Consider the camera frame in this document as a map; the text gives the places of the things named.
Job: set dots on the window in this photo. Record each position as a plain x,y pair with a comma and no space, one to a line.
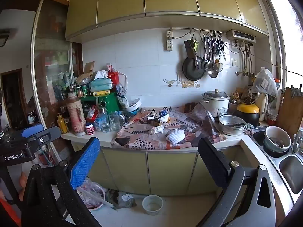
284,40

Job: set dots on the stack of cups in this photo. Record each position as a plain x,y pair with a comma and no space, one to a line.
272,115

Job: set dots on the yellow bottle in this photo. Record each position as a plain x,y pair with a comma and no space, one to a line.
62,123

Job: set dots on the wooden cutting board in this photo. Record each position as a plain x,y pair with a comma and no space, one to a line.
290,111

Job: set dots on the person's left hand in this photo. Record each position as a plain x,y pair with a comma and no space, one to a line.
23,184

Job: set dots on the pink plastic basin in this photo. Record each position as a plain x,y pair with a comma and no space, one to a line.
100,203

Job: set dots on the white pill bottle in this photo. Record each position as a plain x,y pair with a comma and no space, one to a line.
89,128

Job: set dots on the white foam fruit net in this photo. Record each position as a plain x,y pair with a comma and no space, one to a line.
175,136

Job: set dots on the steel cleaver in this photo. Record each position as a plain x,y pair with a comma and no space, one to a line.
190,49

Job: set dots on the green box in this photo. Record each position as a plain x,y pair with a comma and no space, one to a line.
109,101

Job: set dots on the kitchen scissors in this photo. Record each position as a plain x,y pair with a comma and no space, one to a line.
222,47

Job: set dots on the steel skimmer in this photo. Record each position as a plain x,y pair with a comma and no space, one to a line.
206,63

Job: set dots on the kitchen knife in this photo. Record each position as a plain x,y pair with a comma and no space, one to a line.
211,123

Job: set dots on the brown wooden door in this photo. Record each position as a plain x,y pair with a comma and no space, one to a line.
14,94

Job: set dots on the white power strip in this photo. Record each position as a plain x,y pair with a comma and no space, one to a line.
169,41

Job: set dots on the clear plastic bottle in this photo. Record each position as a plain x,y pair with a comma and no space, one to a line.
104,120

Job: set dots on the black and yellow pot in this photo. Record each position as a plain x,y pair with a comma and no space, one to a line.
248,113

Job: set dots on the pink patterned thermos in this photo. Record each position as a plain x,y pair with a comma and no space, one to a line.
75,115

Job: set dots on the chopstick holder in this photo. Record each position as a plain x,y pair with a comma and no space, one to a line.
234,98

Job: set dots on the white water heater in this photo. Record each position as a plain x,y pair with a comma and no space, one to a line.
241,36

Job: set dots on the glass sliding door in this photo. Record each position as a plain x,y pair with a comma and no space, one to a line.
52,52

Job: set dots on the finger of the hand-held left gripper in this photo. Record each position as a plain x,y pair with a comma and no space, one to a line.
33,129
47,136

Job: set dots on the metal basin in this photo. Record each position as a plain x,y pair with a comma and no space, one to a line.
232,127

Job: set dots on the white wall socket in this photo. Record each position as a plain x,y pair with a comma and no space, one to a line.
235,62

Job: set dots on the small steel ladle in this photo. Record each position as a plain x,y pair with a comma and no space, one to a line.
219,66

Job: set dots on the red tin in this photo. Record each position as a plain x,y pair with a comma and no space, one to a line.
113,76

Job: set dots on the teal tissue box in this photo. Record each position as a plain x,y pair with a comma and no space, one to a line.
100,85

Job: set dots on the glass cup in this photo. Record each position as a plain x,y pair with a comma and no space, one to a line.
114,120

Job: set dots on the white plastic bag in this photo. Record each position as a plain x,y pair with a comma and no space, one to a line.
264,82

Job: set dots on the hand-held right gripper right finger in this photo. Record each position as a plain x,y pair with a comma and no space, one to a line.
213,158

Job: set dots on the white rice cooker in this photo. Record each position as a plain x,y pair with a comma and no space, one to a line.
216,104

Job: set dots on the white plastic jug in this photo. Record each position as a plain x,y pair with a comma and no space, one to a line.
261,106

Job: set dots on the black frying pan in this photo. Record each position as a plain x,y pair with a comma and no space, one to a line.
193,67

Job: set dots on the sink faucet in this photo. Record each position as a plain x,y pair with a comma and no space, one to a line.
296,143

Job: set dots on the printed newspaper sheets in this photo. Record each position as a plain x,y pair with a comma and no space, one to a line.
142,139

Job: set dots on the white tissue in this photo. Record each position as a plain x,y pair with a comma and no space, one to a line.
158,130

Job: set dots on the yellow peeler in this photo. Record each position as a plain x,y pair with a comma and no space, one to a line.
196,45

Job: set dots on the clear plastic bags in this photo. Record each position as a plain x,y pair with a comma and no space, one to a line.
91,189

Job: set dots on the wall water pipes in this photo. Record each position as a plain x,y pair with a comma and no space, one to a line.
243,61

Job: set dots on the metal utensil rail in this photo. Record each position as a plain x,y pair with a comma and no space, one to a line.
189,29

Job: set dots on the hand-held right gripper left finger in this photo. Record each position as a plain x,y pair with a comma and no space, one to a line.
85,160

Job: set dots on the grey labelled bag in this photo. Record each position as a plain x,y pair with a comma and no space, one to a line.
124,201

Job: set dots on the white dish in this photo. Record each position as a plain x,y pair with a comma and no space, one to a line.
135,104

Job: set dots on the small printed packet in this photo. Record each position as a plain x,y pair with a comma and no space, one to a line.
164,117

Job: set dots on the white bowl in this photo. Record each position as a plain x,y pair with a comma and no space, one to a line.
272,132

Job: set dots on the steel double sink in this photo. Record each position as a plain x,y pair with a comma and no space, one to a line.
293,167

